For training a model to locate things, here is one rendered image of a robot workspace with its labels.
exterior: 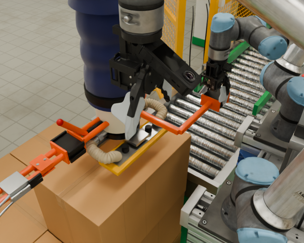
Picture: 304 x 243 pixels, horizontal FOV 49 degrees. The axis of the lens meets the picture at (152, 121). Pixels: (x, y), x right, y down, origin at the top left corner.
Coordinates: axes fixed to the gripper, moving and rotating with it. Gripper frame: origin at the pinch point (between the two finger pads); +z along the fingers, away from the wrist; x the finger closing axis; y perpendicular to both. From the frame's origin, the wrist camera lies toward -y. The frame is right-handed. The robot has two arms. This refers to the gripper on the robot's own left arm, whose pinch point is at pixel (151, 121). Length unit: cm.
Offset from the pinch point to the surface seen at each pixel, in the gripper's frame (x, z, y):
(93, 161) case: -23, 58, 44
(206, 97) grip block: -57, 33, 12
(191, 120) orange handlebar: -43, 34, 11
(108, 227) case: -4, 63, 22
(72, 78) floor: -167, 152, 214
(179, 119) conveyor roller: -109, 97, 50
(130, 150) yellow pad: -27, 46, 28
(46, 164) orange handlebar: 2, 34, 39
